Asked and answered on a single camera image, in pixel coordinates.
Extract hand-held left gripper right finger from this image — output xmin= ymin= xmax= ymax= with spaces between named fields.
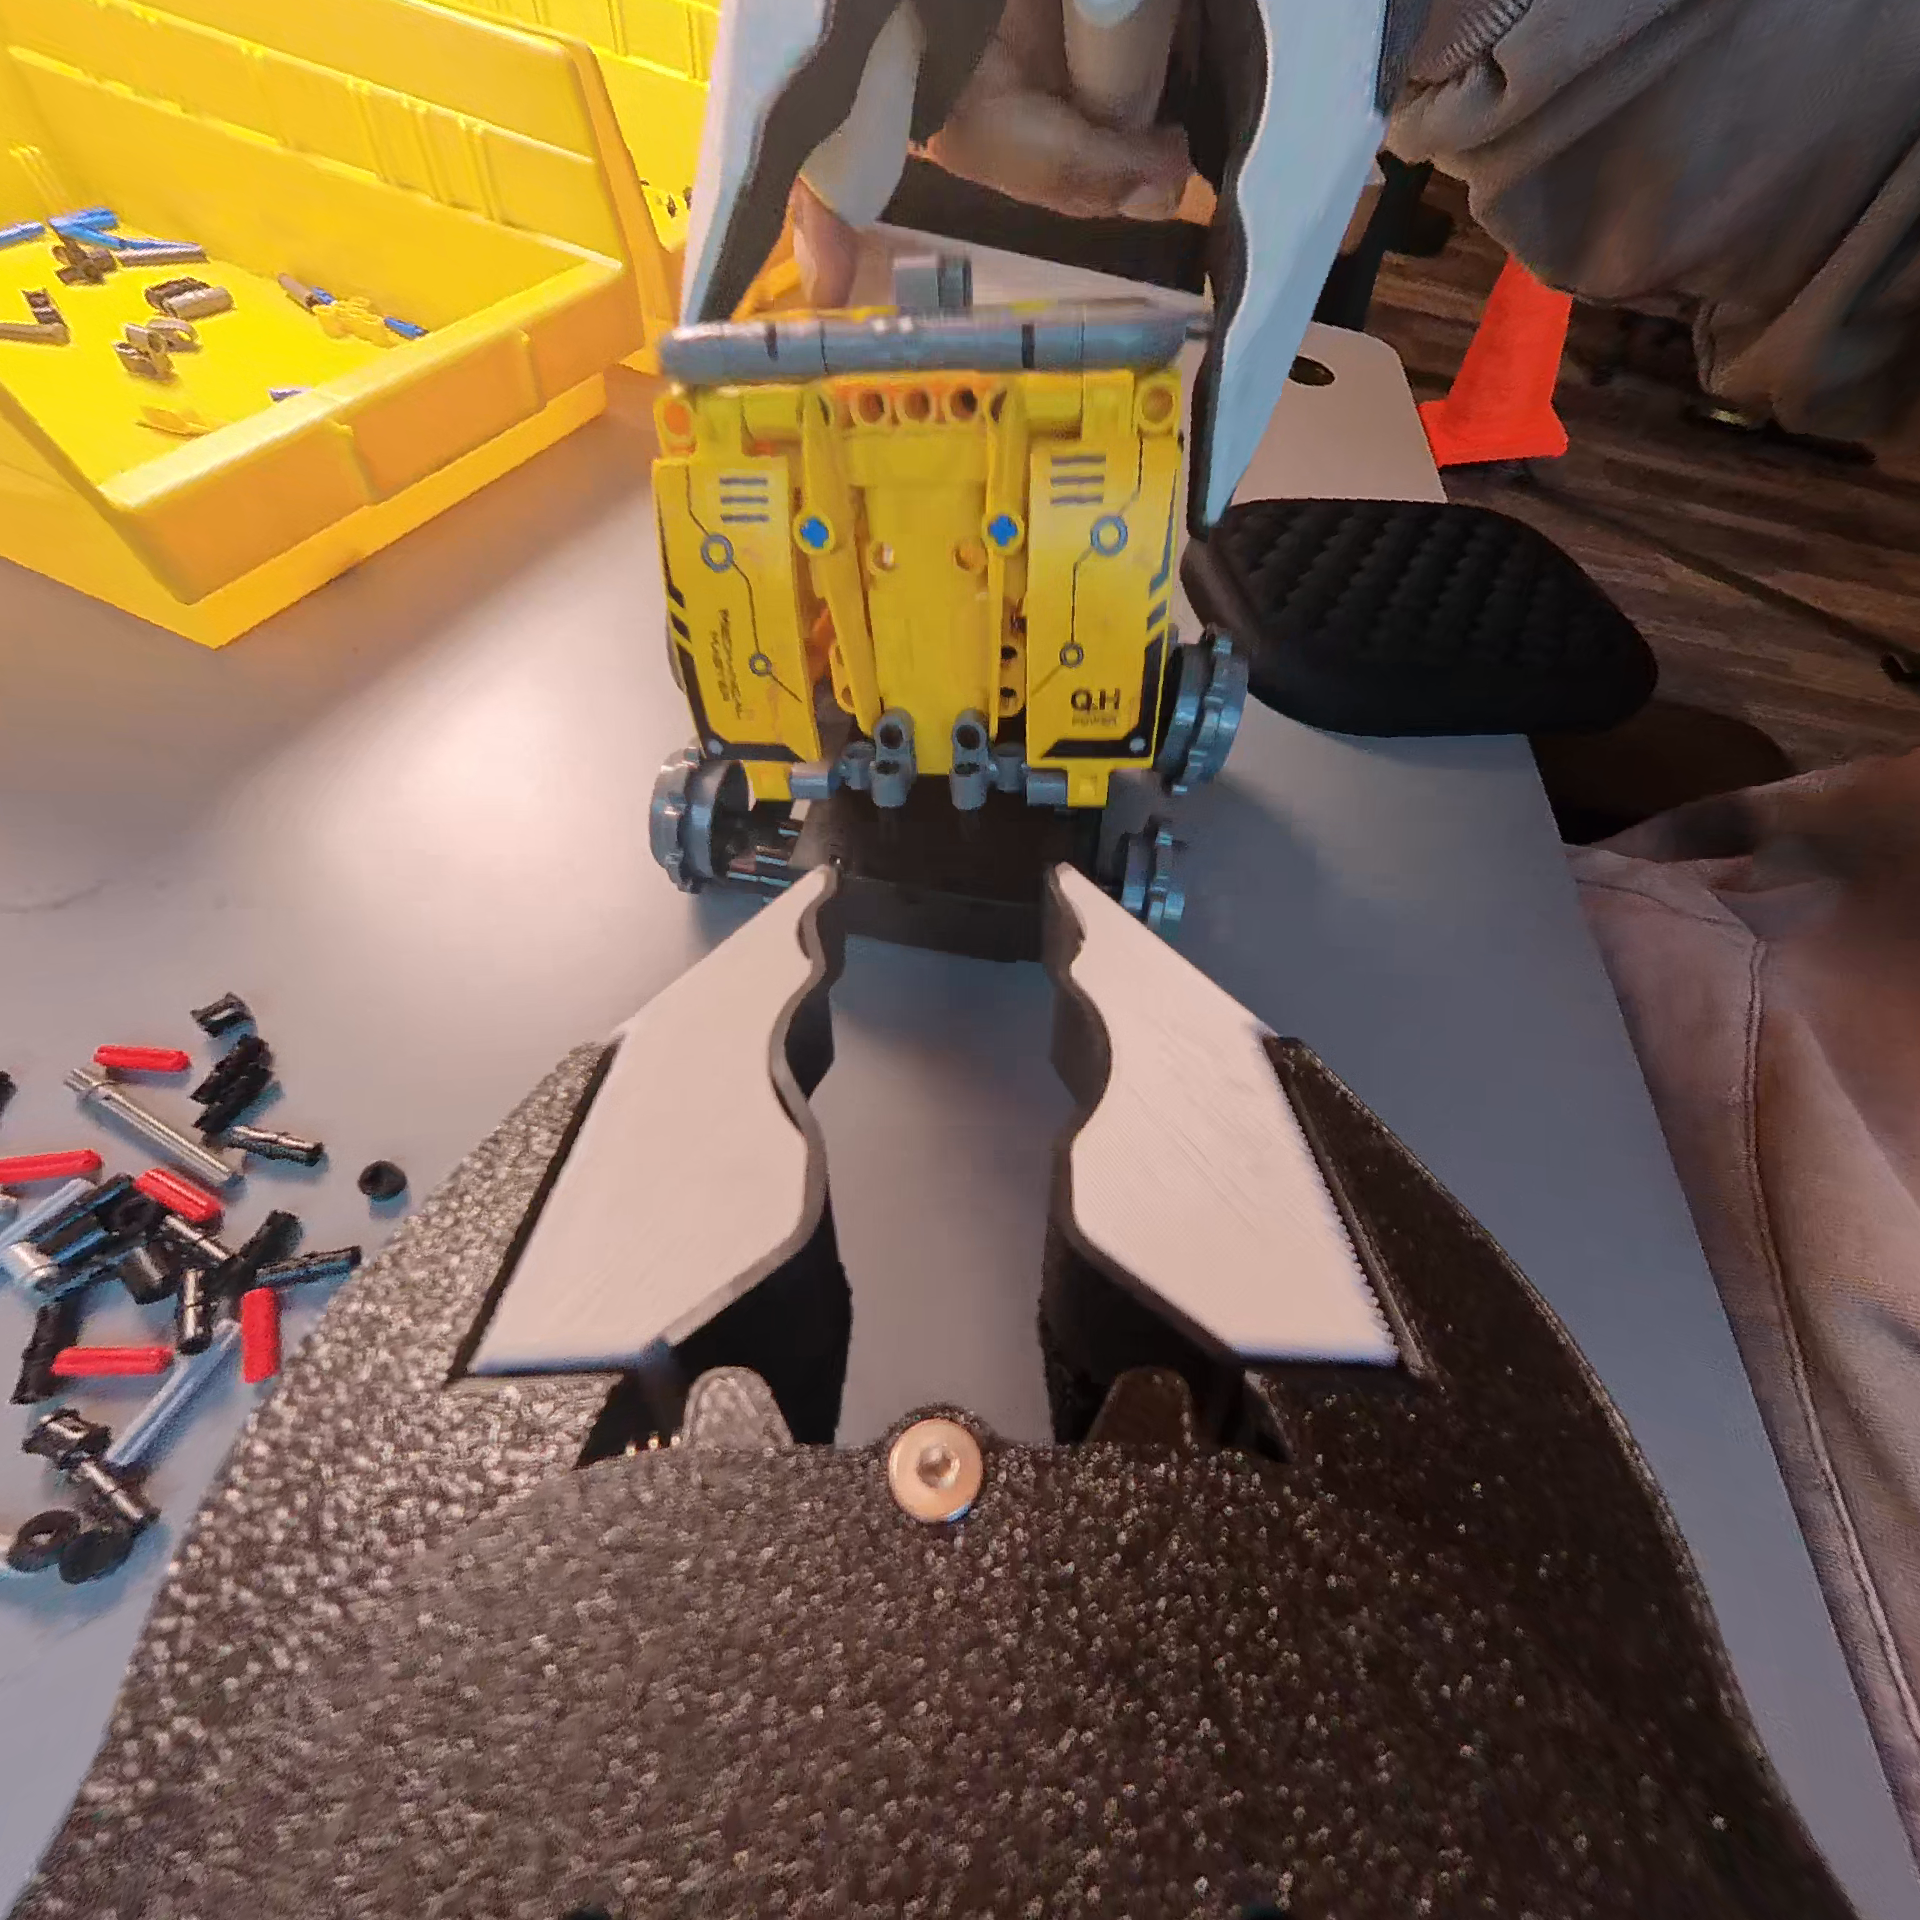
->
xmin=1039 ymin=861 xmax=1402 ymax=1444

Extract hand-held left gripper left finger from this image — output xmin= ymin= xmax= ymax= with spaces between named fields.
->
xmin=467 ymin=867 xmax=838 ymax=1444

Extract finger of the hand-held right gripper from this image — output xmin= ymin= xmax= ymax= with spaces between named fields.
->
xmin=1184 ymin=0 xmax=1390 ymax=534
xmin=681 ymin=0 xmax=917 ymax=325

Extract yellow toy robot vehicle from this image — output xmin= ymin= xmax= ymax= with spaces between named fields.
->
xmin=646 ymin=251 xmax=1254 ymax=963

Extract person's right forearm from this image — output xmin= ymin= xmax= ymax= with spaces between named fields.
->
xmin=1381 ymin=0 xmax=1920 ymax=318

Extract grey desk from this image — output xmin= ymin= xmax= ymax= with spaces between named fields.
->
xmin=0 ymin=322 xmax=1898 ymax=1920

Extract person's right hand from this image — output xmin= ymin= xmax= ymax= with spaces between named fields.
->
xmin=795 ymin=0 xmax=1225 ymax=301

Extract orange traffic cone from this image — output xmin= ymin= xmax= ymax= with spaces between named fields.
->
xmin=1416 ymin=256 xmax=1575 ymax=470

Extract yellow divided parts bin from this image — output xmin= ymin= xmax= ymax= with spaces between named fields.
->
xmin=0 ymin=36 xmax=623 ymax=650

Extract pile of small toy pins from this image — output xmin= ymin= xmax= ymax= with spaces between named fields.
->
xmin=0 ymin=990 xmax=361 ymax=1584

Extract beige printed hoodie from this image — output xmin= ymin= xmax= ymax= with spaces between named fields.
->
xmin=1567 ymin=749 xmax=1920 ymax=1846

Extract small blue toy pieces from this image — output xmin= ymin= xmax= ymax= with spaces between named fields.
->
xmin=0 ymin=209 xmax=430 ymax=437

